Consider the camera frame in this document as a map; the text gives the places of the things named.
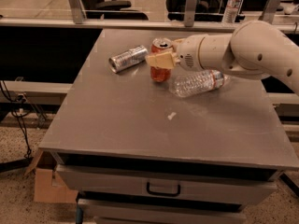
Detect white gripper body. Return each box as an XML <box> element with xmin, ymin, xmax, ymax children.
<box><xmin>176</xmin><ymin>35</ymin><xmax>206</xmax><ymax>72</ymax></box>

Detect red coke can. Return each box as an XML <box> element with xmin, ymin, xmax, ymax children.
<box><xmin>150</xmin><ymin>37</ymin><xmax>172</xmax><ymax>82</ymax></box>

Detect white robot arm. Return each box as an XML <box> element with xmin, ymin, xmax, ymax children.
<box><xmin>146</xmin><ymin>21</ymin><xmax>299</xmax><ymax>94</ymax></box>

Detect silver soda can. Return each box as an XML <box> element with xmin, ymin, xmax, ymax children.
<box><xmin>108</xmin><ymin>45</ymin><xmax>149</xmax><ymax>74</ymax></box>

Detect clear plastic water bottle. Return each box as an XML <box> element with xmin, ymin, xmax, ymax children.
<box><xmin>169</xmin><ymin>70</ymin><xmax>230</xmax><ymax>98</ymax></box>

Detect upright water bottle background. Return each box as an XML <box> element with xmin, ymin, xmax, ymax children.
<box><xmin>221</xmin><ymin>0</ymin><xmax>242</xmax><ymax>23</ymax></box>

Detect black office chair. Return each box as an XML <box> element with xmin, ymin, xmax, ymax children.
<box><xmin>81</xmin><ymin>0</ymin><xmax>149</xmax><ymax>21</ymax></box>

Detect grey drawer cabinet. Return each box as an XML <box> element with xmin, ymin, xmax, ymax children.
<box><xmin>41</xmin><ymin>29</ymin><xmax>298</xmax><ymax>215</ymax></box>

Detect top grey drawer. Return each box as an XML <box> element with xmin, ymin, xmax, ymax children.
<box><xmin>56</xmin><ymin>164</ymin><xmax>277</xmax><ymax>205</ymax></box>

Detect grey drawer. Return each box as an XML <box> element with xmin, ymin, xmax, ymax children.
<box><xmin>56</xmin><ymin>164</ymin><xmax>277</xmax><ymax>205</ymax></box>
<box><xmin>78</xmin><ymin>199</ymin><xmax>246</xmax><ymax>224</ymax></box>

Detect lower grey drawer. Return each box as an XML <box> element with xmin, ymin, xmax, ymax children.
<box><xmin>78</xmin><ymin>199</ymin><xmax>246</xmax><ymax>224</ymax></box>

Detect cardboard box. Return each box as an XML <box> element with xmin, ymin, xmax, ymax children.
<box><xmin>25</xmin><ymin>149</ymin><xmax>78</xmax><ymax>203</ymax></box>

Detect metal railing frame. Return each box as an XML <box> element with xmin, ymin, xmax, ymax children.
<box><xmin>0</xmin><ymin>0</ymin><xmax>299</xmax><ymax>34</ymax></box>

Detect black drawer handle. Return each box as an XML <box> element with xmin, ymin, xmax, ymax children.
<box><xmin>146</xmin><ymin>182</ymin><xmax>181</xmax><ymax>197</ymax></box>

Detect black cables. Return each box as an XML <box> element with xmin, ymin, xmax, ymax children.
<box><xmin>0</xmin><ymin>79</ymin><xmax>36</xmax><ymax>161</ymax></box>

